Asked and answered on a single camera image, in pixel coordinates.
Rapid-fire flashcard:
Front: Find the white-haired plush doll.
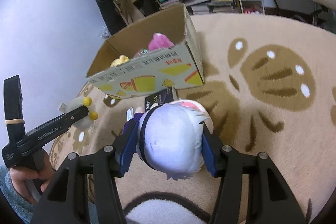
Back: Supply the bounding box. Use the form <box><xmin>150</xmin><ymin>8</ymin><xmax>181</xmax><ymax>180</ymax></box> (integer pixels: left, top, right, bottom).
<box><xmin>126</xmin><ymin>102</ymin><xmax>214</xmax><ymax>181</ymax></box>

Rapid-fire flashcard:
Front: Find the yellow plush toy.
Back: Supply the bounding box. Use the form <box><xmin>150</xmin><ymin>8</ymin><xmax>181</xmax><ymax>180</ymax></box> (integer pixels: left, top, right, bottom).
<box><xmin>110</xmin><ymin>55</ymin><xmax>129</xmax><ymax>68</ymax></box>

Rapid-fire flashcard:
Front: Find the pink plush toy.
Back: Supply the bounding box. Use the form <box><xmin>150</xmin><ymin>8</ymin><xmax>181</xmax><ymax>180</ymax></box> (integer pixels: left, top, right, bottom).
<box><xmin>148</xmin><ymin>33</ymin><xmax>174</xmax><ymax>51</ymax></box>

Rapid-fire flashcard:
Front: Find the green tissue pack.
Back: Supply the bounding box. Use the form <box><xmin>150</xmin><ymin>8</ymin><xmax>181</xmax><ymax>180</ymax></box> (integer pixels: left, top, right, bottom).
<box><xmin>134</xmin><ymin>49</ymin><xmax>149</xmax><ymax>58</ymax></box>

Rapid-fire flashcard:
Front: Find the person's left hand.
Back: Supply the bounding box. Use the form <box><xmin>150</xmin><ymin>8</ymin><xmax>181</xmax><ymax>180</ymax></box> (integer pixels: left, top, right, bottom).
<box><xmin>10</xmin><ymin>149</ymin><xmax>55</xmax><ymax>205</ymax></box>

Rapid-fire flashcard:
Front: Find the pink swirl roll cushion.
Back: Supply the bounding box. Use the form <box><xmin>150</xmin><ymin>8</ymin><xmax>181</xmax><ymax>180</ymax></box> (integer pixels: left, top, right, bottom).
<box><xmin>172</xmin><ymin>99</ymin><xmax>210</xmax><ymax>119</ymax></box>

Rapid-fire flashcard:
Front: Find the black Face tissue pack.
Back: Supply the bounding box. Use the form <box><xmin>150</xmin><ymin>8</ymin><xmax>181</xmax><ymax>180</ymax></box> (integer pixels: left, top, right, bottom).
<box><xmin>144</xmin><ymin>87</ymin><xmax>178</xmax><ymax>111</ymax></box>

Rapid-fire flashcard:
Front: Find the open cardboard box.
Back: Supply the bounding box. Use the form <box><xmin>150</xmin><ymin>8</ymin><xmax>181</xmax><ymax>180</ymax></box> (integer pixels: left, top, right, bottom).
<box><xmin>87</xmin><ymin>4</ymin><xmax>204</xmax><ymax>100</ymax></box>

